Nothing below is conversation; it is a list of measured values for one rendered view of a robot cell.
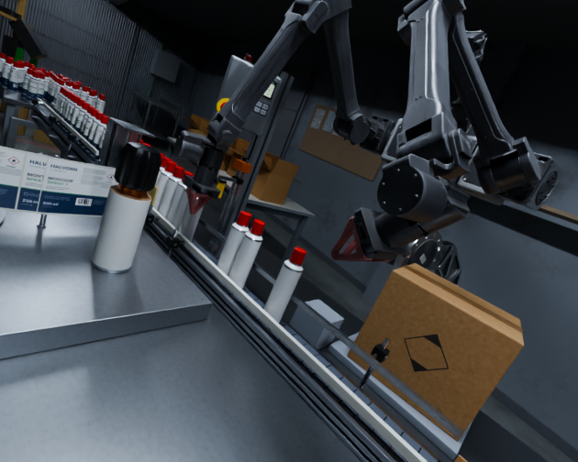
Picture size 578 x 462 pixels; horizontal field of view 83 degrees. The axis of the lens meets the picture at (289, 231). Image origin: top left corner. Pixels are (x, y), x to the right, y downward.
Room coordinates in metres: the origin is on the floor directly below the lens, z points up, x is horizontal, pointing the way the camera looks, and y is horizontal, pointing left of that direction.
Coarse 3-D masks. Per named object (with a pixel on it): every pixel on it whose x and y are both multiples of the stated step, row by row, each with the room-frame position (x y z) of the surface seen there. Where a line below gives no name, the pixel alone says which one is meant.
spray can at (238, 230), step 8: (240, 216) 0.86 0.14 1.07; (248, 216) 0.86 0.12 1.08; (232, 224) 0.87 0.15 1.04; (240, 224) 0.86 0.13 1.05; (248, 224) 0.87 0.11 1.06; (232, 232) 0.85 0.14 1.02; (240, 232) 0.85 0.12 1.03; (232, 240) 0.85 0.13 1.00; (240, 240) 0.85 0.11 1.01; (224, 248) 0.86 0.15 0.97; (232, 248) 0.85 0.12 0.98; (224, 256) 0.85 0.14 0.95; (232, 256) 0.85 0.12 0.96; (224, 264) 0.85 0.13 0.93; (232, 264) 0.86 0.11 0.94; (224, 272) 0.85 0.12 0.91
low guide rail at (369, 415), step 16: (256, 304) 0.73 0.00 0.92; (272, 320) 0.69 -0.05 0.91; (288, 336) 0.66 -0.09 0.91; (304, 352) 0.62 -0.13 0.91; (320, 368) 0.60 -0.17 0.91; (336, 384) 0.57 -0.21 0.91; (352, 400) 0.54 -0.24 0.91; (368, 416) 0.52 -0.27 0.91; (384, 432) 0.50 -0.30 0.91; (400, 448) 0.48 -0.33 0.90
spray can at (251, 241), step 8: (256, 224) 0.83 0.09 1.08; (264, 224) 0.84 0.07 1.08; (248, 232) 0.84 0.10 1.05; (256, 232) 0.83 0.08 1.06; (248, 240) 0.82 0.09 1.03; (256, 240) 0.82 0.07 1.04; (240, 248) 0.83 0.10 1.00; (248, 248) 0.82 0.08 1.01; (256, 248) 0.83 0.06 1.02; (240, 256) 0.82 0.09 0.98; (248, 256) 0.82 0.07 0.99; (240, 264) 0.82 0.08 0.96; (248, 264) 0.83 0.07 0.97; (232, 272) 0.83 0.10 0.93; (240, 272) 0.82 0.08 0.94; (248, 272) 0.84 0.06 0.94; (240, 280) 0.83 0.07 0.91; (240, 288) 0.83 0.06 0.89
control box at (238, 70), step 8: (232, 56) 1.04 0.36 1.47; (232, 64) 1.04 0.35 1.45; (240, 64) 1.04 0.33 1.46; (248, 64) 1.05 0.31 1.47; (232, 72) 1.04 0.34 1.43; (240, 72) 1.04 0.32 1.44; (248, 72) 1.05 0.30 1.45; (224, 80) 1.04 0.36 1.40; (232, 80) 1.04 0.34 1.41; (240, 80) 1.05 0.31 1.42; (280, 80) 1.08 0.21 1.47; (224, 88) 1.03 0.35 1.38; (232, 88) 1.04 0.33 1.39; (224, 96) 1.04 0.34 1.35; (272, 96) 1.08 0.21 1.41; (216, 104) 1.04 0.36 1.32; (216, 112) 1.03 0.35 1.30; (248, 120) 1.07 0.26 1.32; (256, 120) 1.07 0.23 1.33; (264, 120) 1.08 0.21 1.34; (248, 128) 1.07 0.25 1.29; (256, 128) 1.08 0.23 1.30
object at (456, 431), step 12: (264, 276) 0.83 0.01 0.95; (300, 300) 0.76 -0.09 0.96; (312, 312) 0.73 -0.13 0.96; (324, 324) 0.70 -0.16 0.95; (336, 336) 0.68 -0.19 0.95; (360, 348) 0.64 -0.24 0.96; (372, 360) 0.62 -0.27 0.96; (384, 372) 0.60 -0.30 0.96; (396, 384) 0.58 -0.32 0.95; (408, 396) 0.57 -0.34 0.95; (420, 396) 0.56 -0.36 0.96; (432, 408) 0.54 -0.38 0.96; (444, 420) 0.53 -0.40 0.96; (456, 432) 0.51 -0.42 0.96
